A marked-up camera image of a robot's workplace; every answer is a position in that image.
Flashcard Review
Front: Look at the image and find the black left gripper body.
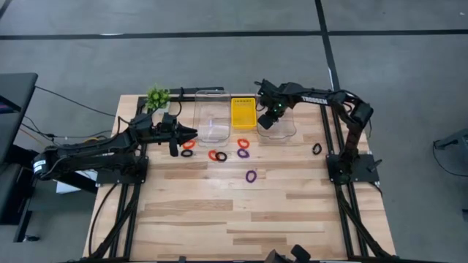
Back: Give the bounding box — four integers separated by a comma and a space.
151, 112, 183, 158

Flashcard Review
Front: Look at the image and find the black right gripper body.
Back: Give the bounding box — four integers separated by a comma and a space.
254, 79, 292, 131

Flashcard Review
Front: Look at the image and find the clear plastic bin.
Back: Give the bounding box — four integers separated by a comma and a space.
255, 95, 298, 142
192, 89, 233, 148

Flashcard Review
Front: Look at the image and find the yellow plastic basket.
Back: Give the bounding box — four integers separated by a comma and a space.
230, 96, 258, 130

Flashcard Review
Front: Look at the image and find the green plant in white pot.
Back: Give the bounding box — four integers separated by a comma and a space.
145, 83, 172, 115

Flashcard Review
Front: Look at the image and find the white cardboard box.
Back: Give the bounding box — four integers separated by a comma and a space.
56, 169, 99, 194

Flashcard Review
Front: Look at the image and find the black bulky object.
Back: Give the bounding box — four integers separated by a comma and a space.
263, 243, 312, 263

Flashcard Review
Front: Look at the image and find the black desk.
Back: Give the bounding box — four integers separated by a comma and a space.
0, 72, 99, 244

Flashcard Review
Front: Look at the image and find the dark screen on desk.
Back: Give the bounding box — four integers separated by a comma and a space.
0, 94, 21, 114

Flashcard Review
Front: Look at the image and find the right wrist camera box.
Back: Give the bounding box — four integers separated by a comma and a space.
260, 87, 279, 110

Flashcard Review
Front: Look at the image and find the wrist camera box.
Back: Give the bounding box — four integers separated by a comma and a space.
260, 87, 279, 110
160, 113, 178, 134

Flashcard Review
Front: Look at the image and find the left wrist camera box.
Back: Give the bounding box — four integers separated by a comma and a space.
160, 113, 178, 134

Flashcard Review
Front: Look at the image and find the black aluminium table frame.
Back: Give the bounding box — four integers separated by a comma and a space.
89, 86, 396, 262

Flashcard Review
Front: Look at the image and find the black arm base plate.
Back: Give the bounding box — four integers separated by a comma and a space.
326, 153, 380, 184
96, 155, 150, 185

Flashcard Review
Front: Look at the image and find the thin black floor cable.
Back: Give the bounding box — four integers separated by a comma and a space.
34, 85, 117, 118

